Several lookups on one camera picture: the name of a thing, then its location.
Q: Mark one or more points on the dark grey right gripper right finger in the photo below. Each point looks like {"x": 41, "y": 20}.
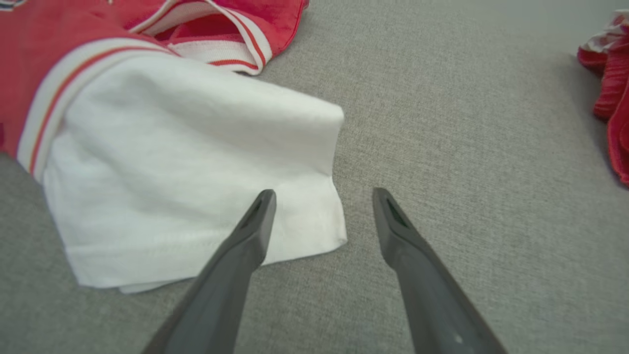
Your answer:
{"x": 432, "y": 305}

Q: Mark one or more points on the red and white jersey shirt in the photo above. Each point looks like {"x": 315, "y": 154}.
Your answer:
{"x": 172, "y": 147}

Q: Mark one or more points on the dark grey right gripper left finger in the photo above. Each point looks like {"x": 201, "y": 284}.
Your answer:
{"x": 221, "y": 295}

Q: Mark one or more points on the red shorts with white stripe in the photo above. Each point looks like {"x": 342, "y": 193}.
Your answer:
{"x": 614, "y": 93}

